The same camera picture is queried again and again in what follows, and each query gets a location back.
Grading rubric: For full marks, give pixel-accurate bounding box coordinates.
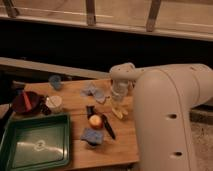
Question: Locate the crumpled light blue cloth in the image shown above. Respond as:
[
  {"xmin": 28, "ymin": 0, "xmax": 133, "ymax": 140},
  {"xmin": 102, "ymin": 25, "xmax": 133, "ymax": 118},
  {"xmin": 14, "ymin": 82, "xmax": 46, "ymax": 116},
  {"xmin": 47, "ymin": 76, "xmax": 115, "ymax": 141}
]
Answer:
[{"xmin": 81, "ymin": 82, "xmax": 106, "ymax": 104}]

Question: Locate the small blue cup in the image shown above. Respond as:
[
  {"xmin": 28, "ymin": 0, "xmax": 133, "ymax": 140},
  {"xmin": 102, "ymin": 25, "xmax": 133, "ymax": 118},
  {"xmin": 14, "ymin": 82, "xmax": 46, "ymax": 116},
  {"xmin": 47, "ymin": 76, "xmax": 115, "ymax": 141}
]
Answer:
[{"xmin": 49, "ymin": 75, "xmax": 62, "ymax": 90}]

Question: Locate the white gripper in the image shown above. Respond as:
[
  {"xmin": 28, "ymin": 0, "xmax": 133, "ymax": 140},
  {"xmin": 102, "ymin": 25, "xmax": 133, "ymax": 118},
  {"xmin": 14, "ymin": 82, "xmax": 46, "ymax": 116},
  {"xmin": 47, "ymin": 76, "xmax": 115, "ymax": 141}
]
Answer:
[{"xmin": 111, "ymin": 80, "xmax": 129, "ymax": 102}]

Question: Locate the white cup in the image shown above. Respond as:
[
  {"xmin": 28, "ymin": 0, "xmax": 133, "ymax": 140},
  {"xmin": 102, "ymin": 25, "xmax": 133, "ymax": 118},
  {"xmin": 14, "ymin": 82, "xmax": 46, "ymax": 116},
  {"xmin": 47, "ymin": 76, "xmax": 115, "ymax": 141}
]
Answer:
[{"xmin": 45, "ymin": 95, "xmax": 62, "ymax": 113}]

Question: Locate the yellow banana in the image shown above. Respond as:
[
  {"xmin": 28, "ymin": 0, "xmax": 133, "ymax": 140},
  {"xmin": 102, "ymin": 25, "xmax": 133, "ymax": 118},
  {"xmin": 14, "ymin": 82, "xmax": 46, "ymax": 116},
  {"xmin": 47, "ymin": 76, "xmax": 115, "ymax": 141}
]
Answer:
[{"xmin": 112, "ymin": 107, "xmax": 128, "ymax": 120}]

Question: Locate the small black object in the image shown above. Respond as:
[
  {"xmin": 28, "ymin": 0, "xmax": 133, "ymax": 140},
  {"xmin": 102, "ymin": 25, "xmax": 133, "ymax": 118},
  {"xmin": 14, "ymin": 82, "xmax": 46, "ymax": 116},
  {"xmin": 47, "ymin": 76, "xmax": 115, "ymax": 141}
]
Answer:
[{"xmin": 86, "ymin": 106, "xmax": 94, "ymax": 119}]

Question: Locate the green plastic tray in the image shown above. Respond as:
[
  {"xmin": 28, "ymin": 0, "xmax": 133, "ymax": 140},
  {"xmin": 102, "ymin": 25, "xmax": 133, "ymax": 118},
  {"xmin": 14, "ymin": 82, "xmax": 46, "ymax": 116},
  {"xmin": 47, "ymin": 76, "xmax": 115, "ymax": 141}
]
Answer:
[{"xmin": 0, "ymin": 114, "xmax": 70, "ymax": 171}]

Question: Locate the dark red bowl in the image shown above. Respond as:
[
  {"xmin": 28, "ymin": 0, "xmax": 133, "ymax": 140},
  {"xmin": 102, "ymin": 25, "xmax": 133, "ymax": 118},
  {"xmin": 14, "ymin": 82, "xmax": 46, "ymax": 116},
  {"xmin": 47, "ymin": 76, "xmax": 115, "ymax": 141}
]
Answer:
[{"xmin": 12, "ymin": 91, "xmax": 40, "ymax": 114}]

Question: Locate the blue sponge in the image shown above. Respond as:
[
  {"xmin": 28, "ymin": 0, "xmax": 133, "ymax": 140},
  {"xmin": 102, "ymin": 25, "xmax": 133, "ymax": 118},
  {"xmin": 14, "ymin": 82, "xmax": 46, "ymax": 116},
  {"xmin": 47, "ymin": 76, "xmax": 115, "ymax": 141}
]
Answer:
[{"xmin": 80, "ymin": 128, "xmax": 104, "ymax": 146}]

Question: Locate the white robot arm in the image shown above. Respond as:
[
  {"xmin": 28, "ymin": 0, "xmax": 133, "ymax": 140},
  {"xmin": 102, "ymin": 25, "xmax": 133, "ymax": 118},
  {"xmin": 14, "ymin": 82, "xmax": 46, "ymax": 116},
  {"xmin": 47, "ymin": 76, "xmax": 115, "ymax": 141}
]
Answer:
[{"xmin": 110, "ymin": 63, "xmax": 213, "ymax": 171}]

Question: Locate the black handled knife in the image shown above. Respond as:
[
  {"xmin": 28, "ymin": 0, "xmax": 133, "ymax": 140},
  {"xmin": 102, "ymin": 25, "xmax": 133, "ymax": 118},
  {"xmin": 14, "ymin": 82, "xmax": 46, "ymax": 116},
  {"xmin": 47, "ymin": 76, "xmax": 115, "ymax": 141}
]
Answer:
[{"xmin": 101, "ymin": 114, "xmax": 116, "ymax": 140}]

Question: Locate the red yellow apple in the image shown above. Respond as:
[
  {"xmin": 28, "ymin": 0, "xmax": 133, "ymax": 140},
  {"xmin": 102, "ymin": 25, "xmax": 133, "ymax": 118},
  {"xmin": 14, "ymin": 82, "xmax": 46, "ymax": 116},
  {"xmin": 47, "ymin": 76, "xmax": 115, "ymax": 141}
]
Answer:
[{"xmin": 89, "ymin": 115, "xmax": 103, "ymax": 129}]

